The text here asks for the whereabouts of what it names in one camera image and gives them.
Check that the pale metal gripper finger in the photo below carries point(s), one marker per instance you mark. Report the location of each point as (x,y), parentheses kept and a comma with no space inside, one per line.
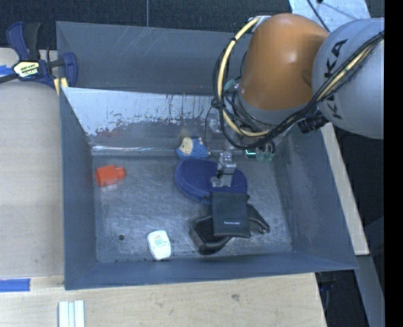
(221,181)
(227,162)

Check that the blue oval case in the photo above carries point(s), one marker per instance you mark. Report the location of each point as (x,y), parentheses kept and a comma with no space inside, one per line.
(194,179)

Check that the black fabric pouch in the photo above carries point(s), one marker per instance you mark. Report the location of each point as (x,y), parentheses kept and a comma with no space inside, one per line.
(230,215)

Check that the blue toy animal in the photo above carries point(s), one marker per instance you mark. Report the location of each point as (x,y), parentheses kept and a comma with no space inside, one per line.
(191,148)

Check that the black sunglasses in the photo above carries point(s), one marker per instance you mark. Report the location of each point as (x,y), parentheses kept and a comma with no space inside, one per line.
(205,232)

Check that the grey metal bin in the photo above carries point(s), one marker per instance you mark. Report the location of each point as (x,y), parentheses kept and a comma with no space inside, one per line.
(147,203)

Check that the white small flat box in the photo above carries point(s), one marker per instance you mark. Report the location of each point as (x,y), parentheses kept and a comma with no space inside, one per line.
(159,244)

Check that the red small plastic bottle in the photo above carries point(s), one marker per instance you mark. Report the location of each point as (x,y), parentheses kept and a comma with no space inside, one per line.
(108,175)

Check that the pale wood board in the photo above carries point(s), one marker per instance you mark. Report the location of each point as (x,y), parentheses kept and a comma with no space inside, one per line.
(28,182)

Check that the black cylinder on white bracket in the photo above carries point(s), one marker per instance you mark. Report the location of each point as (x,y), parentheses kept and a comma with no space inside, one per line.
(311,124)

